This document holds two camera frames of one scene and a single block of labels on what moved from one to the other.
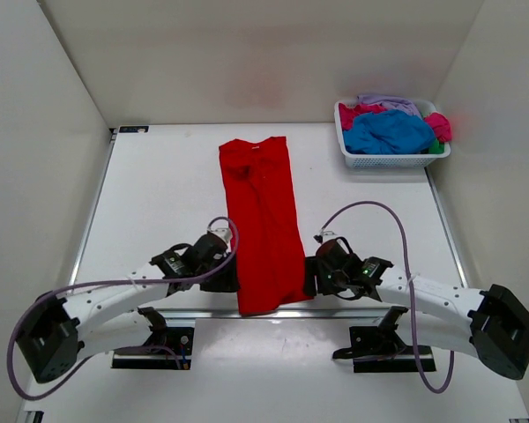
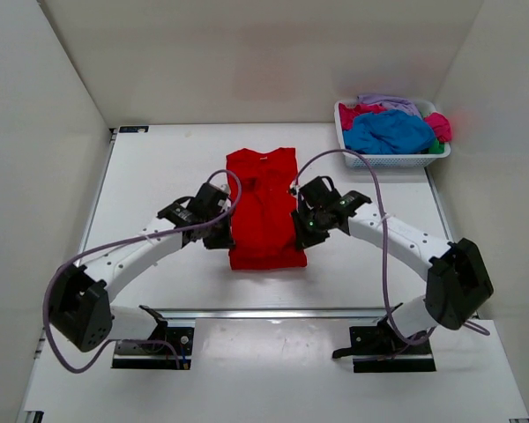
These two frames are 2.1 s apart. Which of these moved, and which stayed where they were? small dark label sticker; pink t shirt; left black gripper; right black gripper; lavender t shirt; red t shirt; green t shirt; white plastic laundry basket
Moved: right black gripper; red t shirt; left black gripper
Stayed: lavender t shirt; pink t shirt; white plastic laundry basket; green t shirt; small dark label sticker
